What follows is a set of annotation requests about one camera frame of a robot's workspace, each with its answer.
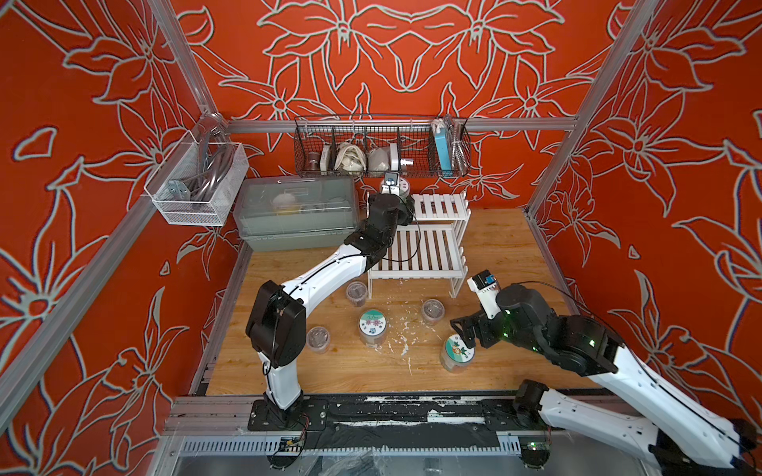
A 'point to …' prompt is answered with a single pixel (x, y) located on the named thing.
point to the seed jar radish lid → (457, 349)
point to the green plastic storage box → (296, 212)
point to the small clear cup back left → (357, 292)
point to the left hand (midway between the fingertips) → (396, 190)
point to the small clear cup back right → (433, 309)
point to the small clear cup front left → (317, 339)
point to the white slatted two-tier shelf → (433, 246)
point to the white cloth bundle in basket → (348, 158)
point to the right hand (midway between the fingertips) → (460, 316)
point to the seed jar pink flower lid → (372, 322)
